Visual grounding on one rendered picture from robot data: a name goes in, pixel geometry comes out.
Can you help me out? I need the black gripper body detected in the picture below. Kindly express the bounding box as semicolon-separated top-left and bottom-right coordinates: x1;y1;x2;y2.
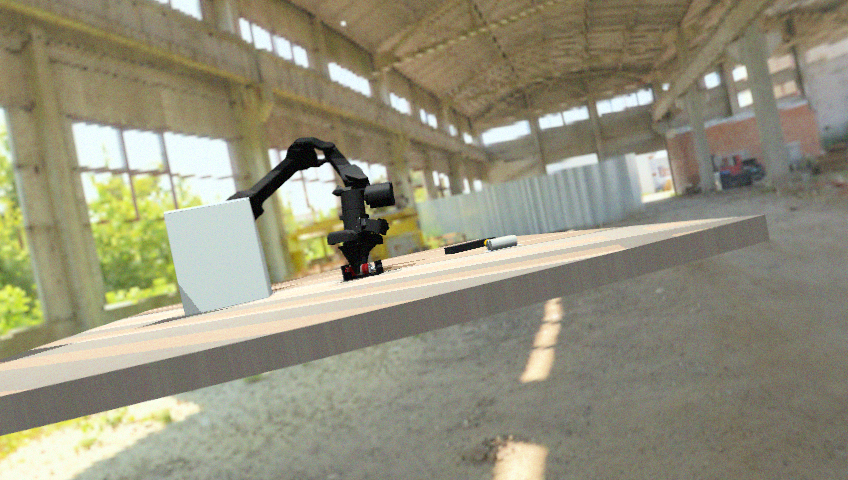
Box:
327;209;383;246

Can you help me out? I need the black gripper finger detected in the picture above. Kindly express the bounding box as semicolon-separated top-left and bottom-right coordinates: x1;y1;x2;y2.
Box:
338;243;364;274
360;244;376;264

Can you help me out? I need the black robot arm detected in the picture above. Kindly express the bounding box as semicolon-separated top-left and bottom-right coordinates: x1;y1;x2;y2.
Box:
225;137;395;235

